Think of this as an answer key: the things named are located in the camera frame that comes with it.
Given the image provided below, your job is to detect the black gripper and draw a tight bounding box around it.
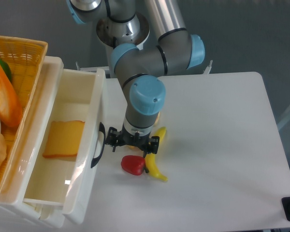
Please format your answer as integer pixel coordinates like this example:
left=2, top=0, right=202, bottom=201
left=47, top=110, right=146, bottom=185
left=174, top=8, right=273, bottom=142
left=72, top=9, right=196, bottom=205
left=105, top=127, right=160, bottom=157

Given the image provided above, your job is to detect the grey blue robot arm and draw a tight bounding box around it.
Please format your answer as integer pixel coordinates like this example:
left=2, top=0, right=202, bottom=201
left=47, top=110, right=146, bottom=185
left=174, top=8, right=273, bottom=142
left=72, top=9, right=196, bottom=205
left=67, top=0, right=205, bottom=154

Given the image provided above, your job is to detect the white drawer cabinet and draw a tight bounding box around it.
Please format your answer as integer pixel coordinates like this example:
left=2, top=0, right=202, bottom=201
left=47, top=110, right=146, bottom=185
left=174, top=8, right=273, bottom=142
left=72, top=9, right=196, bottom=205
left=0, top=56, right=64, bottom=228

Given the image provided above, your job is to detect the yellow bell pepper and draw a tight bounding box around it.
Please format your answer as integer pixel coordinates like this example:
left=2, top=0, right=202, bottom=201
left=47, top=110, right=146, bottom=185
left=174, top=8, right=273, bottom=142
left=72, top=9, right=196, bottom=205
left=127, top=145, right=138, bottom=150

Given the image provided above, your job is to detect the red bell pepper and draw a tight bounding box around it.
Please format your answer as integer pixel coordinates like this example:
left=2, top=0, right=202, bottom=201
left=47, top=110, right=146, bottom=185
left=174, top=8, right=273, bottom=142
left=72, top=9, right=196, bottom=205
left=121, top=155, right=149, bottom=176

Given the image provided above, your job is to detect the yellow banana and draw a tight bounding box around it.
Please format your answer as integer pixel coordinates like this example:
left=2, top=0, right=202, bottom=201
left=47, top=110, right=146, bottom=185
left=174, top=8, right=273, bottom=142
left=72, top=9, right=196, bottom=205
left=145, top=127, right=168, bottom=182

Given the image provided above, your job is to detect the knotted bread bun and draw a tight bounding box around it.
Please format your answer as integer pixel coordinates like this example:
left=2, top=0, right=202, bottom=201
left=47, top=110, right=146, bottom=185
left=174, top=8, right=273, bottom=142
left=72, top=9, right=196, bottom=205
left=154, top=112, right=160, bottom=127

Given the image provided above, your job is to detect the yellow toast slice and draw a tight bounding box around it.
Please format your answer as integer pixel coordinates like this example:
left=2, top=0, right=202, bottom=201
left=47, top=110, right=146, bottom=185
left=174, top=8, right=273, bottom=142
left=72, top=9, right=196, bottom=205
left=43, top=120, right=85, bottom=159

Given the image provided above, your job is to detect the orange baguette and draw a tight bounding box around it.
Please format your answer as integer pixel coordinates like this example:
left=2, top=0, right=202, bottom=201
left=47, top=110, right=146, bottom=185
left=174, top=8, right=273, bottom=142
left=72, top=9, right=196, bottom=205
left=0, top=65, right=23, bottom=127

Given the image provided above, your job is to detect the yellow woven basket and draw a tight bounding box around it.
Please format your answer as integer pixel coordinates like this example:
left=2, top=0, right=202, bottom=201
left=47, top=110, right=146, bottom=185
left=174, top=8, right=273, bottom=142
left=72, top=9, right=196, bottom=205
left=0, top=36, right=48, bottom=185

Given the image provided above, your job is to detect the green pepper in basket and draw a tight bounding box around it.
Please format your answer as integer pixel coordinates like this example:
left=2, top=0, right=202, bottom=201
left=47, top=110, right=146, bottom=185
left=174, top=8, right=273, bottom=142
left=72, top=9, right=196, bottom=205
left=0, top=58, right=12, bottom=82

